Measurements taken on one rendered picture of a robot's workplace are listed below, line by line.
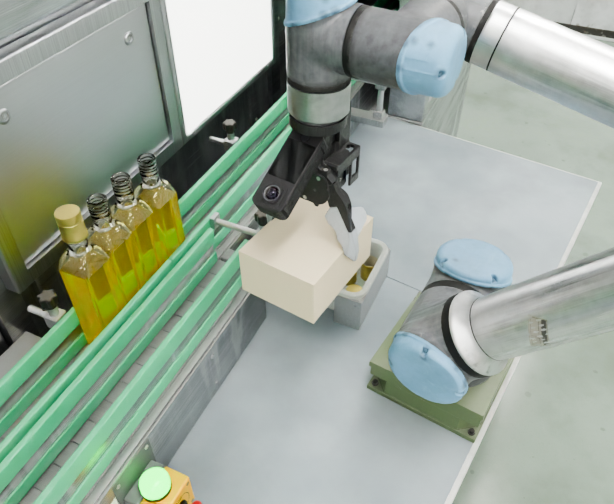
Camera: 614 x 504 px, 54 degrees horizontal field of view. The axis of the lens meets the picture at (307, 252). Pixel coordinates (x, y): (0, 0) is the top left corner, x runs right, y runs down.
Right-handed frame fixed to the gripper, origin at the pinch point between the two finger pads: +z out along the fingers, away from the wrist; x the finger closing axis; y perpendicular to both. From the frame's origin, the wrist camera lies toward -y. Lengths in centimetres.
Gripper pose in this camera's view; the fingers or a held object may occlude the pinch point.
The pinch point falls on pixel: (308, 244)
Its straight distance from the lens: 84.9
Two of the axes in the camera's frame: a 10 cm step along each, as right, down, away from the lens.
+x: -8.4, -3.7, 4.0
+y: 5.4, -5.7, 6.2
